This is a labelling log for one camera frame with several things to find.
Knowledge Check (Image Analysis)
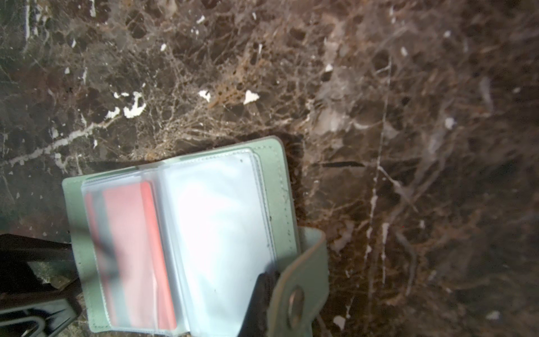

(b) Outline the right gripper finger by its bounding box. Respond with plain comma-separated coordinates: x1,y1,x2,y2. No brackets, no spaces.
237,271,279,337

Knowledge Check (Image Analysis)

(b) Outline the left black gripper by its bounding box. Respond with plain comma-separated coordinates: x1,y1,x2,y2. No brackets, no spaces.
1,234,82,336

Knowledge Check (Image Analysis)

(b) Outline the red credit card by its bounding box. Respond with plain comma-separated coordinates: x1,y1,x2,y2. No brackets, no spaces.
84,181,177,331

